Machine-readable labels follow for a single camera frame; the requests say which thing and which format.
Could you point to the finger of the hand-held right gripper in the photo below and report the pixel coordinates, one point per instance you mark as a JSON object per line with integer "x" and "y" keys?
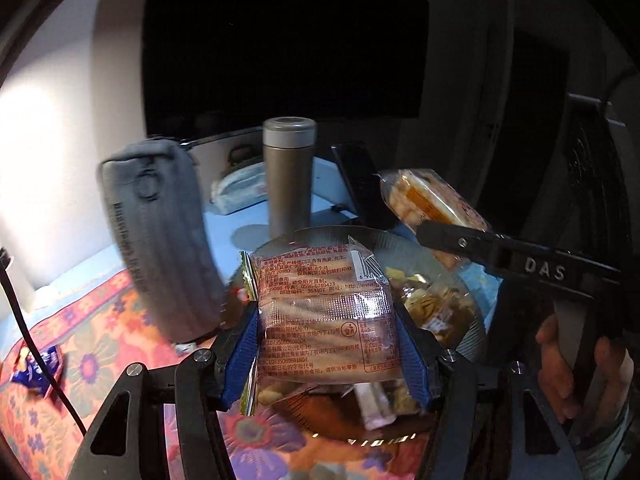
{"x": 450, "y": 240}

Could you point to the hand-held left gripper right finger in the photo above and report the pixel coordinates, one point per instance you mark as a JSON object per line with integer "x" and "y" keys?
{"x": 412, "y": 365}

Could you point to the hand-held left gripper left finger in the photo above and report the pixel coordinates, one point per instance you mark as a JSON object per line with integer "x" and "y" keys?
{"x": 242, "y": 355}

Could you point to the orange striped snack packet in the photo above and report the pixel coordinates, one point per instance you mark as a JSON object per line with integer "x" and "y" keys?
{"x": 430, "y": 200}

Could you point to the clear snack packet red print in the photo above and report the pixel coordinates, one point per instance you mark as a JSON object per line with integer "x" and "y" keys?
{"x": 325, "y": 310}

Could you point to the clear glass bowl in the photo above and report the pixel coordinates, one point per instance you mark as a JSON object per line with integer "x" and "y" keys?
{"x": 320, "y": 235}

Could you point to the person's right forearm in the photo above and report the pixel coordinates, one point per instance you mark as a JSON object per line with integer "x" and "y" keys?
{"x": 607, "y": 452}

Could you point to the person's right hand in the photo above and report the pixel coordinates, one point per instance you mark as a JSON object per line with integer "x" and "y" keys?
{"x": 555, "y": 375}

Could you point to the clear golden biscuit packet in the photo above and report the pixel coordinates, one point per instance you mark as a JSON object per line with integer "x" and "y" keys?
{"x": 435, "y": 305}

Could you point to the black phone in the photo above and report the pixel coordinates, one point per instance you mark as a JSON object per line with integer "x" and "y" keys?
{"x": 360, "y": 180}

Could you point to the grey pencil case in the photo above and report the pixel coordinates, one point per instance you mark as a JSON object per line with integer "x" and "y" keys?
{"x": 160, "y": 240}

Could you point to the floral tablecloth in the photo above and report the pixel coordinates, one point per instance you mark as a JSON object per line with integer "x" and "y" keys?
{"x": 100, "y": 320}

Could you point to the white pouch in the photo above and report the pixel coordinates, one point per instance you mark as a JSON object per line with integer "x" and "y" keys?
{"x": 240, "y": 187}

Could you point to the bronze thermos bottle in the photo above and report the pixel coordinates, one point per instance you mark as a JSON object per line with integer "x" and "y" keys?
{"x": 290, "y": 180}

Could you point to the blue snack packet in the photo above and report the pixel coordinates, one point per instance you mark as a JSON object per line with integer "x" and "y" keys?
{"x": 37, "y": 367}

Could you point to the dark monitor screen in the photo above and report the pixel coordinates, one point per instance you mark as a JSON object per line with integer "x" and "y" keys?
{"x": 285, "y": 35}

